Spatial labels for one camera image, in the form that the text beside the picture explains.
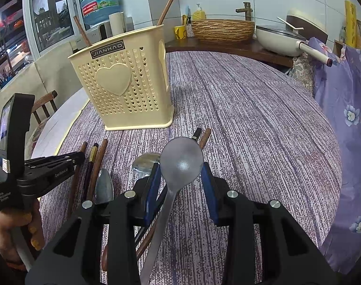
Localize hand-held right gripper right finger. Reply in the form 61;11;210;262
200;162;338;285

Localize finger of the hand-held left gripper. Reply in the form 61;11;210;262
25;151;86;185

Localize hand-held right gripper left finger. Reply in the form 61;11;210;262
25;163;162;285

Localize shiny metal spoon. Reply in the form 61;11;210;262
131;152;162;181

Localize dark chopstick with gold band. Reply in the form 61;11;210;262
81;143;98;202

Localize grey matte spoon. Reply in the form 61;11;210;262
139;137;204;285

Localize small pointed metal spoon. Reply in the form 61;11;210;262
94;169;114;205

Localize cream perforated utensil holder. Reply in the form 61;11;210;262
68;24;175;131

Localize person's left hand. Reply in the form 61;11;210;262
0;198;46;264

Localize round printed seat cushion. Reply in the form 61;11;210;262
25;116;55;152

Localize wooden chair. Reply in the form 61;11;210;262
31;90;59;125

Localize purple striped tablecloth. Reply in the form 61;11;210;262
38;50;343;285

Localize window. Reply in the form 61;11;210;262
23;0;78;56

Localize white water dispenser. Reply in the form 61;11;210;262
71;21;113;52

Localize paper towel roll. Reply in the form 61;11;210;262
109;12;126;37

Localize patterned cushion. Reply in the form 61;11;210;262
289;55;315;93

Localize woven basin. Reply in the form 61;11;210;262
191;19;255;43

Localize white pan with lid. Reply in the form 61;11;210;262
255;25;333;66

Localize blue water bottle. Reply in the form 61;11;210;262
78;0;122;26

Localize purple floral cloth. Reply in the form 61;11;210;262
312;37;361;275

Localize yellow soap dispenser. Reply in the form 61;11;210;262
192;4;207;21

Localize bronze faucet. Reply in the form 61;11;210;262
235;2;254;21

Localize white rice paddle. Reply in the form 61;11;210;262
277;17;304;31

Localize long brown wooden chopstick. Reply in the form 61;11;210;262
156;0;185;27

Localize yellow box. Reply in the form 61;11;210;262
344;0;358;48

